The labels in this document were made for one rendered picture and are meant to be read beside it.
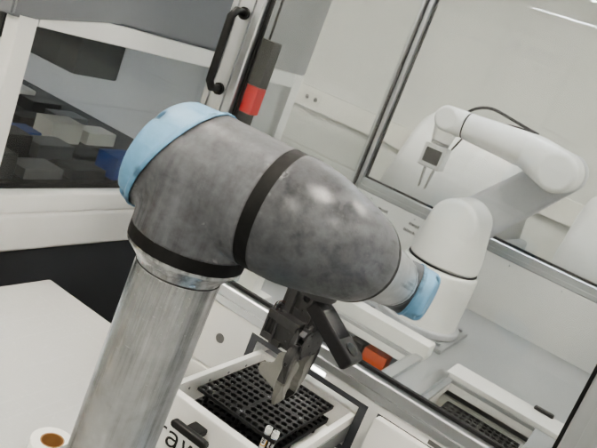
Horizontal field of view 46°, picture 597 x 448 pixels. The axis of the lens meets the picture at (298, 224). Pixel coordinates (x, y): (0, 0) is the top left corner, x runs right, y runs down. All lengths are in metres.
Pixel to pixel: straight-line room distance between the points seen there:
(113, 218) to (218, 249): 1.43
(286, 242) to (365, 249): 0.07
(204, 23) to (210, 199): 1.45
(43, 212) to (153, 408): 1.20
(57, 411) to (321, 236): 0.90
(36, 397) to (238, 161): 0.91
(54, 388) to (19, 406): 0.09
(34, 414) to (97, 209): 0.77
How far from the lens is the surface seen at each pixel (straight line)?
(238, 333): 1.52
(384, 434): 1.39
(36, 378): 1.47
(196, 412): 1.19
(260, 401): 1.33
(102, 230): 2.03
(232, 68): 1.52
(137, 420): 0.72
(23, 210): 1.82
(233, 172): 0.59
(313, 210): 0.57
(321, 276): 0.59
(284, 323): 1.14
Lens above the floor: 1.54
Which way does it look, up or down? 14 degrees down
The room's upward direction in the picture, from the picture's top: 21 degrees clockwise
